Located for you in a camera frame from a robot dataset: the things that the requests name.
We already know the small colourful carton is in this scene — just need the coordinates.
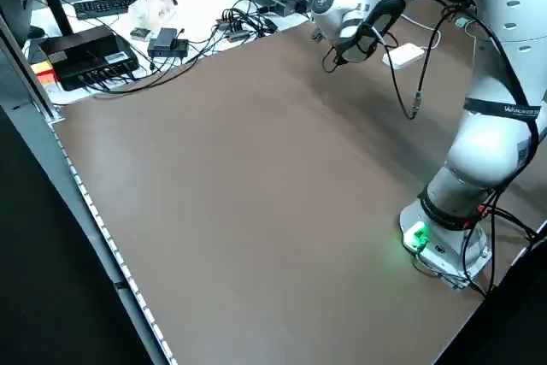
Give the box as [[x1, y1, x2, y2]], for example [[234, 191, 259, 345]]
[[32, 60, 60, 93]]

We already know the small black power adapter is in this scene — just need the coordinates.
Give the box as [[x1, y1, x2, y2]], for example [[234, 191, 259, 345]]
[[147, 26, 191, 59]]

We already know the white side desk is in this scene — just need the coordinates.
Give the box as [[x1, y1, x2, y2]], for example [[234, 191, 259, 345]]
[[23, 0, 379, 105]]

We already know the black network box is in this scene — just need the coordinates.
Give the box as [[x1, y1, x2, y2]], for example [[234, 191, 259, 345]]
[[37, 24, 141, 92]]

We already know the aluminium frame post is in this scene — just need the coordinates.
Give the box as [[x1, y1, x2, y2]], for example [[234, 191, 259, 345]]
[[0, 14, 65, 122]]

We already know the black keyboard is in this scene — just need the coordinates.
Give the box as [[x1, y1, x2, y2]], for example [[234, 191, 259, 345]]
[[71, 0, 150, 21]]

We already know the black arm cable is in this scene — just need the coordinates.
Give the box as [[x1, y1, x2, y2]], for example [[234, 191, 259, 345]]
[[322, 0, 540, 300]]

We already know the white power strip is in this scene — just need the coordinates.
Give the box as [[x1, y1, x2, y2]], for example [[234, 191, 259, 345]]
[[381, 42, 426, 71]]

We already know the clear plastic bag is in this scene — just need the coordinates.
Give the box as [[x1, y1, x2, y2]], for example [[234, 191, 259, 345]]
[[126, 0, 179, 29]]

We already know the thick white power strip cable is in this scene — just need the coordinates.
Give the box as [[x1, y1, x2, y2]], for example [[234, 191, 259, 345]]
[[399, 14, 441, 52]]

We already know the black usb hub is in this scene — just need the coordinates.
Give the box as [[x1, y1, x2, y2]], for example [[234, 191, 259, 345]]
[[215, 14, 254, 44]]

